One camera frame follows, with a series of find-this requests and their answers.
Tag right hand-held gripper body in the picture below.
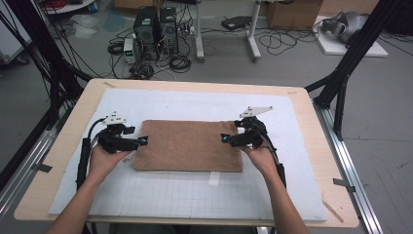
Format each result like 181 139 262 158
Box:
228 105 274 150

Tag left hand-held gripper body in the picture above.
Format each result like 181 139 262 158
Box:
96 111 141 154

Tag brown terry towel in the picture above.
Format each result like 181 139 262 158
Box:
131 119 244 174

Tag person's left hand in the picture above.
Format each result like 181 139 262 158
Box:
88 142 132 183

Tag person's right hand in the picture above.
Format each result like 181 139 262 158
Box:
242 142 278 180

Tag white foam board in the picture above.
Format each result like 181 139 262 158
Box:
48 88 328 222

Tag white tape strip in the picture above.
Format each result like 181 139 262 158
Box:
207 171 222 187

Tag black tape piece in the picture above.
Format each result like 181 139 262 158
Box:
32 163 54 174

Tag white bench power supply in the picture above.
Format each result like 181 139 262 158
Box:
123 37 137 64

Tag large black computer tower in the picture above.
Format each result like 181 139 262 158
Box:
133 6 161 61

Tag flat black device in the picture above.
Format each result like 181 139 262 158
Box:
221 16 252 32

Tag grey tape piece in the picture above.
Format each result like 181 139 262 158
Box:
332 177 357 193

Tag slim black computer tower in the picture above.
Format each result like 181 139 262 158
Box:
159 7 179 55

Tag clear plastic sheet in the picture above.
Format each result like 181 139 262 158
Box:
69 13 101 40

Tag white floor panel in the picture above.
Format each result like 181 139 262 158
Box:
313 15 390 59

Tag large cardboard box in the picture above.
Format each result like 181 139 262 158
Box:
266 0 324 31

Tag white round table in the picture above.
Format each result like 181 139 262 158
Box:
40 0 96 16

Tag white cabinet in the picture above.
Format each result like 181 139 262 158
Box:
0 9 33 64

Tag grey rounded machine shell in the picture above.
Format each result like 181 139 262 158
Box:
320 11 369 45

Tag tangled black cables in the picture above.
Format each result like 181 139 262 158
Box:
128 61 155 81

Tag small coiled black cable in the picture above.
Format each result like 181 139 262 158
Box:
106 41 125 57

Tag aluminium rail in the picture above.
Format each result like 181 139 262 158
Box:
0 128 59 222
313 100 386 234

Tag loose black floor cables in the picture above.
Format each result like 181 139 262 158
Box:
257 27 320 57

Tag white metal table frame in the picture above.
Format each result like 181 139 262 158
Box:
194 0 262 63

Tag black metal frame with cables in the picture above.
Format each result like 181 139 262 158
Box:
0 0 95 193

